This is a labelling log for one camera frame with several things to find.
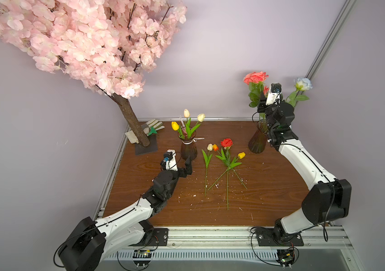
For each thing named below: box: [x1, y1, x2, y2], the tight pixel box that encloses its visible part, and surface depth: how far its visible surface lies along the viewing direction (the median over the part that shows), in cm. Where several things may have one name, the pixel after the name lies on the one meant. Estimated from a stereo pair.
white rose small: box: [289, 77, 313, 108], surface depth 82 cm
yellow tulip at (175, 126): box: [171, 121, 180, 131], surface depth 79 cm
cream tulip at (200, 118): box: [190, 113, 206, 135], surface depth 85 cm
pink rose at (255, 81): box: [243, 71, 270, 108], surface depth 81 cm
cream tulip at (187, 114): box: [183, 108, 192, 139], surface depth 87 cm
